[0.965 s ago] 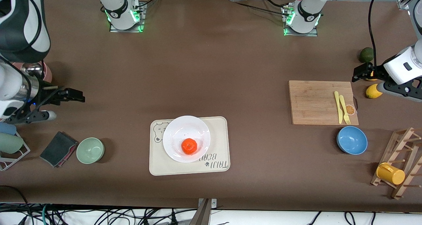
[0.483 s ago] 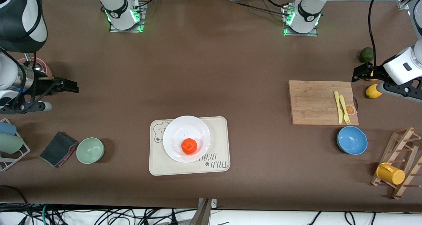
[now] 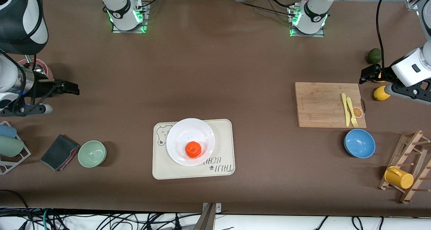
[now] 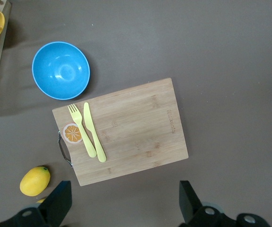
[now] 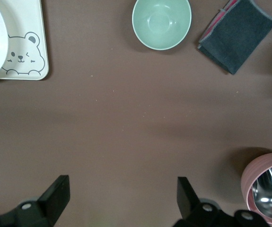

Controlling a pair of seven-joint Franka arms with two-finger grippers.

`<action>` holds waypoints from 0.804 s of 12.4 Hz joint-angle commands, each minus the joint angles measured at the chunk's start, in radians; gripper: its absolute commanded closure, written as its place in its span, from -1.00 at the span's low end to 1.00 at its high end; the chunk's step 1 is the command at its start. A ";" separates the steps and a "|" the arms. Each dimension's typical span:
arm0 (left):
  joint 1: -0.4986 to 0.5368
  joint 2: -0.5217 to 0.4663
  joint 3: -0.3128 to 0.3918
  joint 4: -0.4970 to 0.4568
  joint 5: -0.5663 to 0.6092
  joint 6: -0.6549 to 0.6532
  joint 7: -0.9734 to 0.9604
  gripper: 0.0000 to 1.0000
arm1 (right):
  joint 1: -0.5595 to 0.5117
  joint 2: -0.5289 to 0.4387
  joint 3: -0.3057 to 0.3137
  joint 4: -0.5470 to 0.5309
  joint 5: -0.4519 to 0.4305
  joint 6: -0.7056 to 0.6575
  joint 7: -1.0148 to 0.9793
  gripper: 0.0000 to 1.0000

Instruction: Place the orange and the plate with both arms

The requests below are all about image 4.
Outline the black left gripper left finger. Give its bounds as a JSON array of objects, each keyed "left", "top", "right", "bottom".
[{"left": 0, "top": 180, "right": 72, "bottom": 227}]

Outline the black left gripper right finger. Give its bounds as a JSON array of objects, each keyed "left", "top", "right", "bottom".
[{"left": 179, "top": 180, "right": 269, "bottom": 227}]

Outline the yellow plastic knife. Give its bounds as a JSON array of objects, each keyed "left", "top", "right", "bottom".
[{"left": 83, "top": 102, "right": 107, "bottom": 163}]

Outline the yellow plastic fork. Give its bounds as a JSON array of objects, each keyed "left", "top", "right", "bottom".
[{"left": 67, "top": 103, "right": 97, "bottom": 158}]

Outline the wooden cutting board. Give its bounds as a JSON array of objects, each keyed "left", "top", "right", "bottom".
[{"left": 52, "top": 78, "right": 189, "bottom": 187}]

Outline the blue bowl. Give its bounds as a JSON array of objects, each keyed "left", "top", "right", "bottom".
[{"left": 32, "top": 41, "right": 91, "bottom": 100}]

